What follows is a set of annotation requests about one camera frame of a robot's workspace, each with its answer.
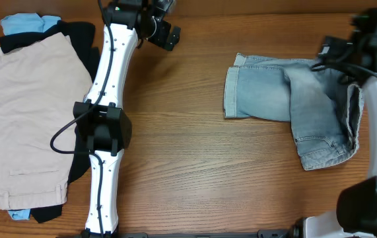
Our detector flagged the light blue denim shorts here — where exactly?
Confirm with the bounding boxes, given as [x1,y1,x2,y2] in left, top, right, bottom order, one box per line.
[223,54,364,171]

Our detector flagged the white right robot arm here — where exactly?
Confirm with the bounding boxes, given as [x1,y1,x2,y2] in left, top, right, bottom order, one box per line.
[290,8,377,237]

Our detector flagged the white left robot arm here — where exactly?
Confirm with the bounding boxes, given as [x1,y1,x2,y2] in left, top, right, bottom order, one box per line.
[73,0,181,237]

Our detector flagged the black garment with logo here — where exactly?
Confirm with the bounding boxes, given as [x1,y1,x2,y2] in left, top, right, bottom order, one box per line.
[0,20,100,223]

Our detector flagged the light blue garment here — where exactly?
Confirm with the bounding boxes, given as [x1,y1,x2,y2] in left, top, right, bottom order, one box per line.
[1,13,63,223]

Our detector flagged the beige shorts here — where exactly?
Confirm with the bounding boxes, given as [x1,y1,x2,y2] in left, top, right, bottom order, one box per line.
[0,33,92,210]

